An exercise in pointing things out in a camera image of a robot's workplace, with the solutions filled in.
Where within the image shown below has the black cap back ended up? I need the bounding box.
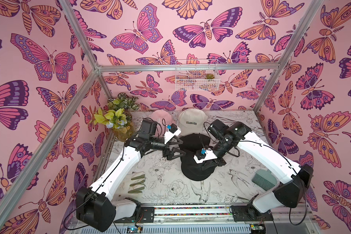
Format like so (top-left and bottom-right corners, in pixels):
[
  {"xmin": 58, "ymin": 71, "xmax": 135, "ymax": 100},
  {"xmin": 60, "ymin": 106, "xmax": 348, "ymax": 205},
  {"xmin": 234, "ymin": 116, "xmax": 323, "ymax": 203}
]
[{"xmin": 179, "ymin": 134, "xmax": 217, "ymax": 181}]

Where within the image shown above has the pink cap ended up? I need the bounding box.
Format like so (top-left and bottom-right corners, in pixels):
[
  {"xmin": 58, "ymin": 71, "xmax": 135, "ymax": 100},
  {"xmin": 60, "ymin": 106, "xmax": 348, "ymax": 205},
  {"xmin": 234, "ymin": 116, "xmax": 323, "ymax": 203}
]
[{"xmin": 149, "ymin": 110, "xmax": 174, "ymax": 130}]

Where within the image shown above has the white Colorado cap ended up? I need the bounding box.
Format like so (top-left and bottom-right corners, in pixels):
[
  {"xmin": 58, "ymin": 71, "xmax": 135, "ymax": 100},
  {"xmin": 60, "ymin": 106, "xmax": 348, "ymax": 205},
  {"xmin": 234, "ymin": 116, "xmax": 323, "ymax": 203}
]
[{"xmin": 177, "ymin": 109, "xmax": 208, "ymax": 136}]

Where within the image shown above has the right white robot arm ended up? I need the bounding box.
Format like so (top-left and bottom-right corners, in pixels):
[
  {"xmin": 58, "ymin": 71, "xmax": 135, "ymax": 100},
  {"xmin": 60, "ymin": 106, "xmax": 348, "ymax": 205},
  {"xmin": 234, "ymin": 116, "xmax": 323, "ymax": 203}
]
[{"xmin": 194, "ymin": 120, "xmax": 314, "ymax": 213}]

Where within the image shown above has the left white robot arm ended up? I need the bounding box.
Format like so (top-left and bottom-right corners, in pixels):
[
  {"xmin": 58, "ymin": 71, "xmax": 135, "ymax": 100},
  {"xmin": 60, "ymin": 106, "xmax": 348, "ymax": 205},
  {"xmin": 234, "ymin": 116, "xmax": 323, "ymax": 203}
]
[{"xmin": 75, "ymin": 118, "xmax": 186, "ymax": 232}]

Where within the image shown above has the green dustpan brush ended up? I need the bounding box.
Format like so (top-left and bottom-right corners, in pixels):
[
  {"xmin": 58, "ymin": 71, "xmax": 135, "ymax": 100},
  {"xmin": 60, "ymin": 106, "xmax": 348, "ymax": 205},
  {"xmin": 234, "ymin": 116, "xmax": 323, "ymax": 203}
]
[{"xmin": 252, "ymin": 169, "xmax": 277, "ymax": 191}]

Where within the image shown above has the amber vase with flowers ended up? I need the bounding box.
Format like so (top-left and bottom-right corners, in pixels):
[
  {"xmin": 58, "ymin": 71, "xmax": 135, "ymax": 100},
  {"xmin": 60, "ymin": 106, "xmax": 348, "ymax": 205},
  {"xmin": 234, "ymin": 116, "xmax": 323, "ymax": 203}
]
[{"xmin": 94, "ymin": 93, "xmax": 139, "ymax": 142}]

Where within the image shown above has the small green succulent plant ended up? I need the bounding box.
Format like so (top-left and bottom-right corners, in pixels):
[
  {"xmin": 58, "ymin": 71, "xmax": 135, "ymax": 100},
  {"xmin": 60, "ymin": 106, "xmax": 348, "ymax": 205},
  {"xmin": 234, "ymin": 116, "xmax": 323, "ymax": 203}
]
[{"xmin": 205, "ymin": 74, "xmax": 215, "ymax": 80}]

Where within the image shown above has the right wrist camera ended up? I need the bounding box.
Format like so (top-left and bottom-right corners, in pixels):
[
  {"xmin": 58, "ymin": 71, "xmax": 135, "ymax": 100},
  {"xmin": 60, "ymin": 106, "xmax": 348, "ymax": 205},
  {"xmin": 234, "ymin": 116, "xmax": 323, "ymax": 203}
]
[{"xmin": 194, "ymin": 149, "xmax": 217, "ymax": 164}]

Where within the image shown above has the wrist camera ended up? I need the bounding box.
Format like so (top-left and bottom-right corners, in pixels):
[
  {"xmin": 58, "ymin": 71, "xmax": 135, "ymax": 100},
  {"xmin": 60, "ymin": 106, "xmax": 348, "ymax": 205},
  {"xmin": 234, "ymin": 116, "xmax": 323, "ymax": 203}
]
[
  {"xmin": 194, "ymin": 149, "xmax": 217, "ymax": 164},
  {"xmin": 163, "ymin": 123, "xmax": 181, "ymax": 144}
]

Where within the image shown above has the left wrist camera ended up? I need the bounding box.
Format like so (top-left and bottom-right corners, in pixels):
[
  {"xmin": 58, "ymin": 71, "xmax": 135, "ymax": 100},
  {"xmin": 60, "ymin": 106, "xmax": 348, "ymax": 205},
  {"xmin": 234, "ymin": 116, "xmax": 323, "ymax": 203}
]
[{"xmin": 163, "ymin": 123, "xmax": 181, "ymax": 144}]

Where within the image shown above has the aluminium front rail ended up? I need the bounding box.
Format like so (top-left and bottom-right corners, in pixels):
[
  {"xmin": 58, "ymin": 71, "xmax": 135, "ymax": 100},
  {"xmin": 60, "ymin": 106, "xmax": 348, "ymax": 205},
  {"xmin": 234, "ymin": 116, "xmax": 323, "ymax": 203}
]
[{"xmin": 141, "ymin": 203, "xmax": 315, "ymax": 224}]

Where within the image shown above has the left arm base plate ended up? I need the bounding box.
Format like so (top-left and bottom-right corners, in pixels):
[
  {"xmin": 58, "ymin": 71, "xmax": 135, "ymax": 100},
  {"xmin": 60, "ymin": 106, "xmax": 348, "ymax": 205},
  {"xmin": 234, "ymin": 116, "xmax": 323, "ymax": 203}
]
[{"xmin": 115, "ymin": 207, "xmax": 155, "ymax": 224}]

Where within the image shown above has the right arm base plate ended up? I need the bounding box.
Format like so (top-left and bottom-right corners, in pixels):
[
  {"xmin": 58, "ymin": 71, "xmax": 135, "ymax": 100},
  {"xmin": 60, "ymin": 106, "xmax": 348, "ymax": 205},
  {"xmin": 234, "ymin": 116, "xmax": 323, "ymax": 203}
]
[{"xmin": 229, "ymin": 195, "xmax": 274, "ymax": 222}]

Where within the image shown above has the white wire basket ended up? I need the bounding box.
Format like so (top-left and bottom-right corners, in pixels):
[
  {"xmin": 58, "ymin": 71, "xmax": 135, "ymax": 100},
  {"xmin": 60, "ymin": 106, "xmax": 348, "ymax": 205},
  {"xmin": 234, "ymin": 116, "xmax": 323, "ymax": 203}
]
[{"xmin": 174, "ymin": 62, "xmax": 220, "ymax": 92}]

